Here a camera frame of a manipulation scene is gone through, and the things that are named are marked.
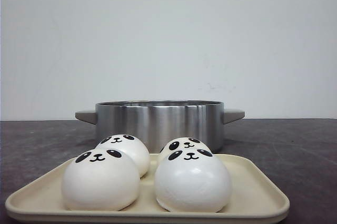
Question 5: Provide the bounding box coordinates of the panda bun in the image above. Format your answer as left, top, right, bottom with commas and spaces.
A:
154, 148, 233, 213
61, 148, 140, 211
96, 134, 150, 177
157, 137, 211, 163

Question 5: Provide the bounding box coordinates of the beige rectangular tray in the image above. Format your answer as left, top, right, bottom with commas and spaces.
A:
5, 154, 290, 223

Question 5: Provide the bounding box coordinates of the stainless steel steamer pot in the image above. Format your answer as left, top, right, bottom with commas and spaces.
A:
75, 100, 245, 153

